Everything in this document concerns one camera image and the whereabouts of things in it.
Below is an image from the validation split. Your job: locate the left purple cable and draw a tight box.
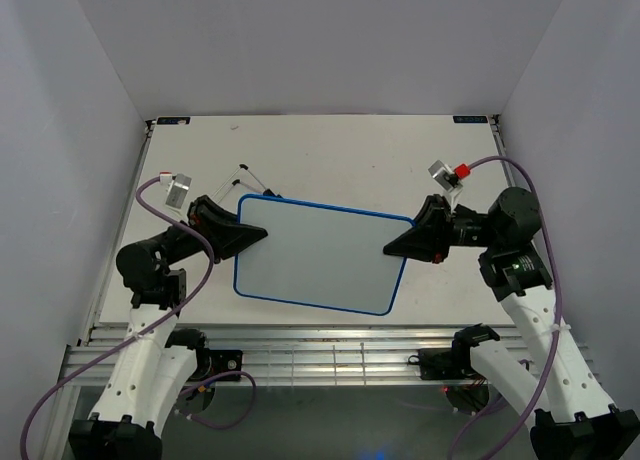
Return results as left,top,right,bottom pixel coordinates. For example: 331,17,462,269
19,177,257,460

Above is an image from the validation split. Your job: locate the right corner label sticker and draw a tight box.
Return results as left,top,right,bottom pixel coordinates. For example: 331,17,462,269
452,115,488,124

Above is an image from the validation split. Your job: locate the aluminium frame rail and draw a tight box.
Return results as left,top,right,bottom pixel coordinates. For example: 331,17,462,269
57,324,596,389

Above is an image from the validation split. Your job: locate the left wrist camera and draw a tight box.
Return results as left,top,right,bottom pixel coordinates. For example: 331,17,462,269
159,172,192,210

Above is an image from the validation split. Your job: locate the blue framed whiteboard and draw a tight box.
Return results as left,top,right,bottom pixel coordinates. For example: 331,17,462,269
233,194,414,317

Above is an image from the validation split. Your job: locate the black wire easel stand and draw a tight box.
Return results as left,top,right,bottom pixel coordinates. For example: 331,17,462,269
213,163,281,204

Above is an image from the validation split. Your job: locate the corner label sticker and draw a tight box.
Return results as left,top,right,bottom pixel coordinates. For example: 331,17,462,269
452,115,488,124
156,117,191,126

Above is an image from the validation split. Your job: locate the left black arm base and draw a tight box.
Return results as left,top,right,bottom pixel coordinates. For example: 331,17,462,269
188,348,244,382

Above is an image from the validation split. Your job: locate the left corner label sticker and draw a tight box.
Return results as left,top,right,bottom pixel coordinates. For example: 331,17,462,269
156,117,191,126

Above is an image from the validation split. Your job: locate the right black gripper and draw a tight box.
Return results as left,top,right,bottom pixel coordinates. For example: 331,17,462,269
381,193,502,262

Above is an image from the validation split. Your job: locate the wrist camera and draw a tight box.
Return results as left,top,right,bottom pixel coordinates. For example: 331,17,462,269
159,172,192,210
428,160,471,208

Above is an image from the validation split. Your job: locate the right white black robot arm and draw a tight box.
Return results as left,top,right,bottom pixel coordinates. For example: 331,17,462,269
383,187,639,459

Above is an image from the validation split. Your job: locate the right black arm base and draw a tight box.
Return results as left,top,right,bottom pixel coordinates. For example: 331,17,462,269
407,348,483,380

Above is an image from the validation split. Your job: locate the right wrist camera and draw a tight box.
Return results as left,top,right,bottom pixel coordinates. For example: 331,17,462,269
428,160,471,208

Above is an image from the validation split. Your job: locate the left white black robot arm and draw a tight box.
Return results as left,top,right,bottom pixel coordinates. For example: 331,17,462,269
68,196,267,459

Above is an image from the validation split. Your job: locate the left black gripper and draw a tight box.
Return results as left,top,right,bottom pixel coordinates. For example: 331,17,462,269
155,195,269,266

